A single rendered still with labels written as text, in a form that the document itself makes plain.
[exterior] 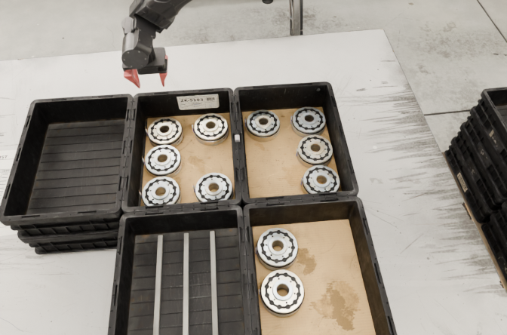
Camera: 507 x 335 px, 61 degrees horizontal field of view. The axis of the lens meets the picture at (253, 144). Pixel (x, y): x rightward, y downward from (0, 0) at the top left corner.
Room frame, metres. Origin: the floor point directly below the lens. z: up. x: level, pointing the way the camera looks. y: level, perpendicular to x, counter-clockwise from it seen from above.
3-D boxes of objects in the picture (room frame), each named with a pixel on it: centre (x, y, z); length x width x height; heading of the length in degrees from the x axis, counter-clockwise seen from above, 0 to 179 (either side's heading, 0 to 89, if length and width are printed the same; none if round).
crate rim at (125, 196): (0.69, 0.19, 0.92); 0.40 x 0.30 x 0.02; 5
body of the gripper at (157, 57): (0.79, 0.27, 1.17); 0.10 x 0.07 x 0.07; 96
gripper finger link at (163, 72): (0.79, 0.25, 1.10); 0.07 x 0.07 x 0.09; 6
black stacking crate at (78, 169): (0.66, 0.49, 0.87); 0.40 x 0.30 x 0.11; 5
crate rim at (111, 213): (0.66, 0.49, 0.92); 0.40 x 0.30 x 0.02; 5
